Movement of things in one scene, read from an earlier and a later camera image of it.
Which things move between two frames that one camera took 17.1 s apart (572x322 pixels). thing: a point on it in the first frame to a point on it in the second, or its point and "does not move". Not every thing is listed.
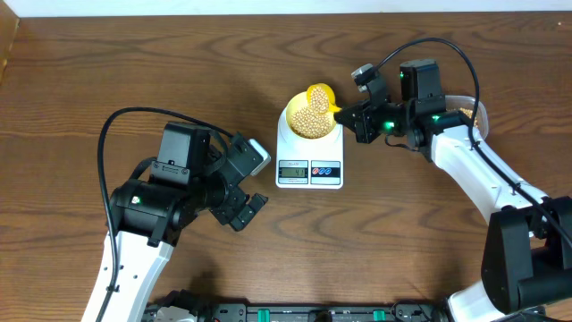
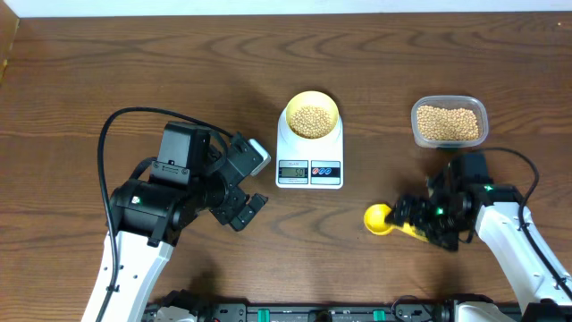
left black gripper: x=229 y=208 does not move
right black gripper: x=362 y=126 to x=420 y=206
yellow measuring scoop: x=331 y=95 to x=374 y=219
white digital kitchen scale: x=308 y=164 does not move
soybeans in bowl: x=309 y=124 does not move
